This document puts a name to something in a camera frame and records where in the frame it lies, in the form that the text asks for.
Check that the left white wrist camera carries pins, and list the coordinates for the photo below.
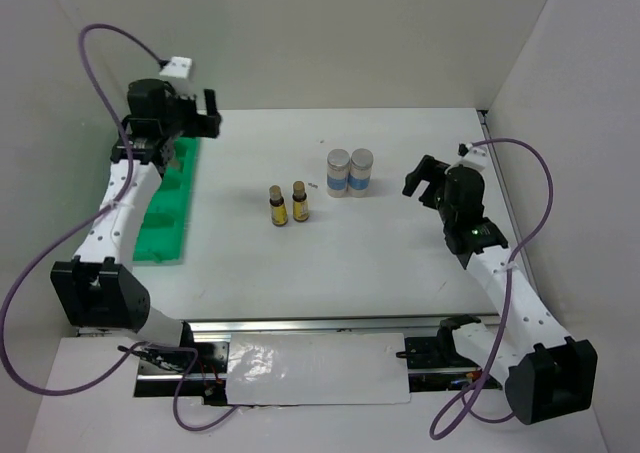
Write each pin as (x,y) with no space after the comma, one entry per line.
(177,68)

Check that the green plastic compartment tray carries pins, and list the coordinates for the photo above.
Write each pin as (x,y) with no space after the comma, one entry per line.
(163,231)

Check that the white plastic sheet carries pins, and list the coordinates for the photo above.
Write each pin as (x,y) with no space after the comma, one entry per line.
(316,369)

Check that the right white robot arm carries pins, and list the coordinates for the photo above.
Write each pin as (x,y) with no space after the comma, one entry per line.
(545,373)

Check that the right silver lid salt jar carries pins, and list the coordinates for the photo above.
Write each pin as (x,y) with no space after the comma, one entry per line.
(360,172)

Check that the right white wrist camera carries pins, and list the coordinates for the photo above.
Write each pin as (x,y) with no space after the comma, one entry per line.
(474,157)

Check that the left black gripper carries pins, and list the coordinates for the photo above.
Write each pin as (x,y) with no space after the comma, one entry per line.
(204,126)

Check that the silver lid salt jar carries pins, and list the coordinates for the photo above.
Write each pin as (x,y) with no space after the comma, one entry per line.
(338,167)
(360,172)

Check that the small yellow bottle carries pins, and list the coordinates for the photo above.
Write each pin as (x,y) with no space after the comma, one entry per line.
(279,216)
(300,203)

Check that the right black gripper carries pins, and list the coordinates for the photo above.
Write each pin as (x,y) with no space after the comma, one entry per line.
(428,169)

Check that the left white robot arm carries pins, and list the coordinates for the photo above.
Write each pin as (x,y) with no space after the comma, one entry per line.
(97,288)

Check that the left silver lid salt jar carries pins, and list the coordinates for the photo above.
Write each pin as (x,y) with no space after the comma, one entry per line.
(338,167)

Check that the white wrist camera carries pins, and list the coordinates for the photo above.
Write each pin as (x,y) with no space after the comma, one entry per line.
(177,68)
(474,157)

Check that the aluminium rail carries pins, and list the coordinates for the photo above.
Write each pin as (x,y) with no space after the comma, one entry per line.
(203,328)

